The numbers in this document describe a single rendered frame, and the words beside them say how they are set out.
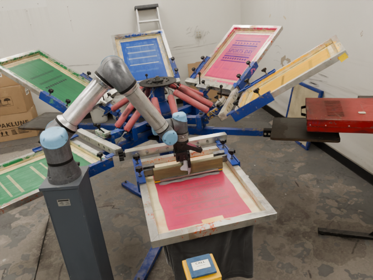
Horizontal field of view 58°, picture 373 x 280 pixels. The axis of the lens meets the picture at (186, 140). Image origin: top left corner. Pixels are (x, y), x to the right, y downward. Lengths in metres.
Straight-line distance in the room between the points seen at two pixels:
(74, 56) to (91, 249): 4.51
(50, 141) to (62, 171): 0.15
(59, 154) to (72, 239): 0.45
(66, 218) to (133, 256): 1.30
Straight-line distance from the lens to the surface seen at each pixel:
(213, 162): 1.94
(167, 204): 1.76
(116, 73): 1.52
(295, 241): 2.99
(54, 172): 1.62
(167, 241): 1.51
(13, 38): 6.06
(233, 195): 1.79
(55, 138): 1.56
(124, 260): 2.92
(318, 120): 2.35
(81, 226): 1.73
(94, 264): 1.87
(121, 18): 5.89
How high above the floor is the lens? 1.96
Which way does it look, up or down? 24 degrees down
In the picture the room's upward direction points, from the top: 6 degrees counter-clockwise
